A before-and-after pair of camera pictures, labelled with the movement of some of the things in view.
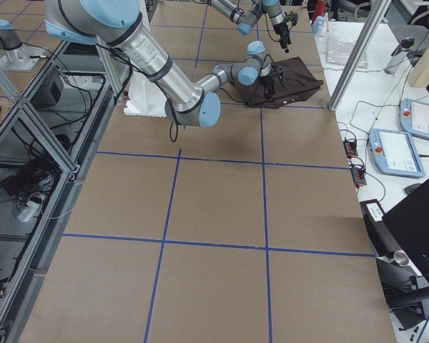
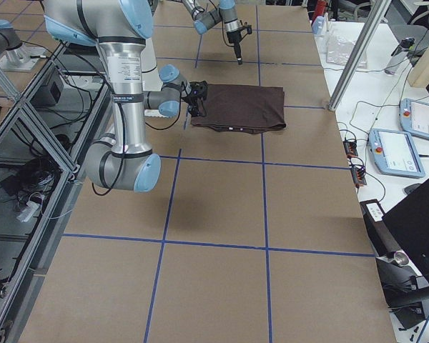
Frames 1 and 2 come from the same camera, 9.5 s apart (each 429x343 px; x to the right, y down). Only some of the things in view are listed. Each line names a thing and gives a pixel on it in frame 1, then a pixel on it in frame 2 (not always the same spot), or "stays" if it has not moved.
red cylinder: x=319 y=7 stays
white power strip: x=28 y=211 stays
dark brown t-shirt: x=292 y=81 -> x=243 y=108
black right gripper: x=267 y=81 -> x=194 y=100
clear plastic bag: x=338 y=51 stays
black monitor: x=417 y=224 stays
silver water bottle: x=404 y=46 stays
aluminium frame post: x=378 y=12 stays
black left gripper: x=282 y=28 -> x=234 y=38
